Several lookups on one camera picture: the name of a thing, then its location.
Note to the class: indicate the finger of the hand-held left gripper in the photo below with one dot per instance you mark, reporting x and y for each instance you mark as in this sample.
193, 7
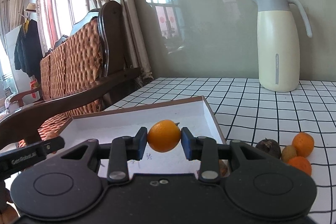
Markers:
23, 158

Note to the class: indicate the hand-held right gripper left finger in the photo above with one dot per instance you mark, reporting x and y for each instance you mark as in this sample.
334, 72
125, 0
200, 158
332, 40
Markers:
141, 144

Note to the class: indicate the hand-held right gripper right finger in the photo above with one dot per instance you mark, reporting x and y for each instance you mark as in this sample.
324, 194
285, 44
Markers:
187, 145

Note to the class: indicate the orange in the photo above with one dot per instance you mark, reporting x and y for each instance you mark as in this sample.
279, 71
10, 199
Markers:
164, 136
303, 144
300, 165

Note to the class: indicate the brown cardboard box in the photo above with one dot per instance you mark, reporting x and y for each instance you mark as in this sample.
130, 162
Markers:
118, 124

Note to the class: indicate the dark mangosteen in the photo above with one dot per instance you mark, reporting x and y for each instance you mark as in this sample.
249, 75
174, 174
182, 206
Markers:
267, 148

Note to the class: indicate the kiwi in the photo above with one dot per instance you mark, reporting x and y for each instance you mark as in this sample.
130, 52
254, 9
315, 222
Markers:
288, 153

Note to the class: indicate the red item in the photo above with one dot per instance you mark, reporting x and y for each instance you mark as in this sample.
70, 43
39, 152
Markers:
34, 85

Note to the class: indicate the white checkered tablecloth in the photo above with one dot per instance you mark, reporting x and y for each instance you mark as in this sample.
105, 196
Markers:
262, 108

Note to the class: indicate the white panel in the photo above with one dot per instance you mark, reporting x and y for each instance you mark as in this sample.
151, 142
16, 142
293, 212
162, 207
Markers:
10, 56

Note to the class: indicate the orange tufted sofa cushion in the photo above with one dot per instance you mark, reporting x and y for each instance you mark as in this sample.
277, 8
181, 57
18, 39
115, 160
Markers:
73, 61

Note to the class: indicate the black jacket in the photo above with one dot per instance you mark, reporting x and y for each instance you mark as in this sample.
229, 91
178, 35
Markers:
29, 50

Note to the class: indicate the dark wooden sofa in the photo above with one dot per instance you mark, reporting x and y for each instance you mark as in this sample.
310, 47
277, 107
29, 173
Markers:
113, 29

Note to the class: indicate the cream thermos jug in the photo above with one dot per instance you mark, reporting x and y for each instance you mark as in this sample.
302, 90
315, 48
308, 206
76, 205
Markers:
278, 43

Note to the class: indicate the straw hat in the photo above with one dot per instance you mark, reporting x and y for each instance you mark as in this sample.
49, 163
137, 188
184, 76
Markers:
30, 7

